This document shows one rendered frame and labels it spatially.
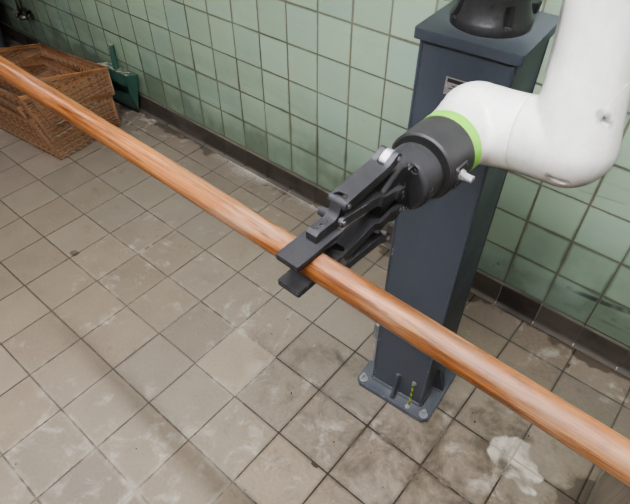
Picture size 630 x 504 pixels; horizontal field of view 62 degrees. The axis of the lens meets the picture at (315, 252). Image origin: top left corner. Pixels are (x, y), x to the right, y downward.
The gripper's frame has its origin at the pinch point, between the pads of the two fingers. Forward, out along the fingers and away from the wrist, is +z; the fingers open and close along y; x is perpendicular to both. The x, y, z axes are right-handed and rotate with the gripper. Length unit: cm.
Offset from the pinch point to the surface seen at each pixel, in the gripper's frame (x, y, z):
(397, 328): -12.2, -0.5, 1.8
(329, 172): 92, 99, -116
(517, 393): -23.4, -1.2, 1.3
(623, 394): -44, 120, -108
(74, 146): 222, 117, -65
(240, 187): 135, 120, -100
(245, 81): 141, 73, -116
